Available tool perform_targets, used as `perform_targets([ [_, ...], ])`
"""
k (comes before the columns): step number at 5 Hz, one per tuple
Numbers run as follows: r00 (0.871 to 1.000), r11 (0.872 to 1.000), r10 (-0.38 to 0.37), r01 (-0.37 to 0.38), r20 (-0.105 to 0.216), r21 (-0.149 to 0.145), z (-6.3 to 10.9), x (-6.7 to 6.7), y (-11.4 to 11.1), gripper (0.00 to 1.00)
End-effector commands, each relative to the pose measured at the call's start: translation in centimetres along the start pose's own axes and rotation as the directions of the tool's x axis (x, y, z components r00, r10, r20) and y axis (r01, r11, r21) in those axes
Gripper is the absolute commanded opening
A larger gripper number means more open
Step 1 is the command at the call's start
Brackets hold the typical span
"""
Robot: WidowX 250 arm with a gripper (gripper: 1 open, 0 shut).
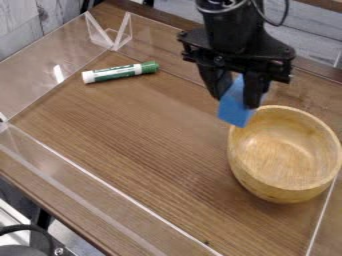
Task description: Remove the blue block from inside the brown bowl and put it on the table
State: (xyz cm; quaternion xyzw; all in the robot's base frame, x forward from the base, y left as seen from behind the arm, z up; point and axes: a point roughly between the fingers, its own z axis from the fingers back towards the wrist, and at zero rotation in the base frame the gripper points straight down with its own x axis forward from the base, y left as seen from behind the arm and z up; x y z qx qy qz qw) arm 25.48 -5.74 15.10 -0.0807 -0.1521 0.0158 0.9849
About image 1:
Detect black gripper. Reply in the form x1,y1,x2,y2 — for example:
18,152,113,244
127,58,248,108
177,28,296,109

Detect blue rectangular block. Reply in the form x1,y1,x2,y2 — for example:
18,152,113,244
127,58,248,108
218,75,256,128

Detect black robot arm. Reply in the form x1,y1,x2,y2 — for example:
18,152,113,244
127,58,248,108
177,0,296,109

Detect brown wooden bowl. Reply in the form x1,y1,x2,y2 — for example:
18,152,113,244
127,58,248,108
227,105,342,204

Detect green and white marker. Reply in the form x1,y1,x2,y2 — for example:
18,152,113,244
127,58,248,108
81,61,159,84

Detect black table leg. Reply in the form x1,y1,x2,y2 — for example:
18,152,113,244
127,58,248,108
36,209,53,230

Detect clear acrylic tray wall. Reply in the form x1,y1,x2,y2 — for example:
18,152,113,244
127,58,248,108
0,7,342,256

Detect black cable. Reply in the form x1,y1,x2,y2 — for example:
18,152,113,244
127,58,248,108
0,224,55,256

